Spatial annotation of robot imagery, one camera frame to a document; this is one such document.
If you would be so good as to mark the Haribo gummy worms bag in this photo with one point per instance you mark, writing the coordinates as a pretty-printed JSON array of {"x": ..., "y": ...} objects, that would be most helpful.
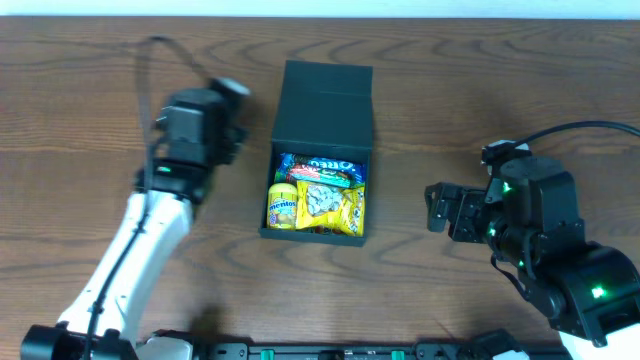
[{"x": 318, "y": 230}]

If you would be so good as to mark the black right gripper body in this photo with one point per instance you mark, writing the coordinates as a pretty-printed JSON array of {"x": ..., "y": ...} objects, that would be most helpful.
[{"x": 460, "y": 214}]

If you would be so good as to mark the black mounting rail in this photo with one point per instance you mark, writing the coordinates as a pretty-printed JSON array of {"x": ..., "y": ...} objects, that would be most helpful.
[{"x": 499, "y": 344}]

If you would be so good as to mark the blue Oreo cookie pack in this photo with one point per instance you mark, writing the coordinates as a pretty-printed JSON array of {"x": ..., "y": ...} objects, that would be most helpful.
[{"x": 356, "y": 171}]

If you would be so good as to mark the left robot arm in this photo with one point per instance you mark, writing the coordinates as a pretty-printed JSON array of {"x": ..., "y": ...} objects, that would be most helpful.
[{"x": 103, "y": 321}]

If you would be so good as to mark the yellow Mentos gum bottle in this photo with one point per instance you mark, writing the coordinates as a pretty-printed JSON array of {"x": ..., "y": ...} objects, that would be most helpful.
[{"x": 282, "y": 206}]

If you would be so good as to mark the red green KitKat bar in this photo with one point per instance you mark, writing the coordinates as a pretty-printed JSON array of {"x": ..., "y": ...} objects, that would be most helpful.
[{"x": 309, "y": 173}]

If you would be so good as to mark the dark green lidded box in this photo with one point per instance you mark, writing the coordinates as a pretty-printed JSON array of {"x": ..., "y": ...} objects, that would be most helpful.
[{"x": 325, "y": 110}]

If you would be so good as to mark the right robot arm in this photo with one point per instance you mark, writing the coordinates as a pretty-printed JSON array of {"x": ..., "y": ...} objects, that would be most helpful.
[{"x": 588, "y": 292}]

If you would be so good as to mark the yellow Hacks candy bag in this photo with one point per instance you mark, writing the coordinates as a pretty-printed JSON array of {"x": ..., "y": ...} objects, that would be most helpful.
[{"x": 341, "y": 209}]

